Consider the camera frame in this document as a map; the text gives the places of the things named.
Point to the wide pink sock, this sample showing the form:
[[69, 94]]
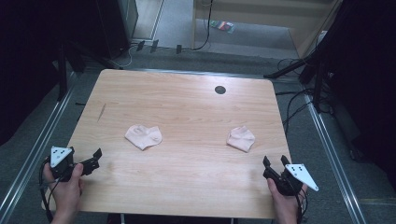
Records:
[[144, 137]]

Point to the metal floor rail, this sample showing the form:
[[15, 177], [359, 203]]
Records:
[[333, 158], [37, 146]]

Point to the thin dark sliver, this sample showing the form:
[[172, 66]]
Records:
[[101, 112]]

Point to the black cabinet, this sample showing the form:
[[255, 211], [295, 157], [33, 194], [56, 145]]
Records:
[[116, 26]]

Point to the black round table grommet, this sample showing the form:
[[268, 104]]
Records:
[[220, 90]]

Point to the person's left hand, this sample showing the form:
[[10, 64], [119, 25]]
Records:
[[67, 191]]

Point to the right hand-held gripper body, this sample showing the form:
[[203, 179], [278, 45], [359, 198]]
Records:
[[288, 182]]

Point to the dark curtain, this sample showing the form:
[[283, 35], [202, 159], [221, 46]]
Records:
[[367, 77], [25, 62]]

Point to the black metal stand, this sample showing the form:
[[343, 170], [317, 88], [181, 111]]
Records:
[[62, 71]]

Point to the person's right hand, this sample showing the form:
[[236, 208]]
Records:
[[285, 203]]

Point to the small pink sock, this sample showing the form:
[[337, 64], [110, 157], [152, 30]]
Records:
[[240, 139]]

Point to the black tripod stand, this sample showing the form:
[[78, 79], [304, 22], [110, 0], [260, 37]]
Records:
[[317, 77]]

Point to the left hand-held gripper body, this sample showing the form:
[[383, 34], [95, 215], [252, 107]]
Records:
[[59, 161]]

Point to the colourful packet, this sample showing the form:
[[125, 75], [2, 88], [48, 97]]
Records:
[[222, 26]]

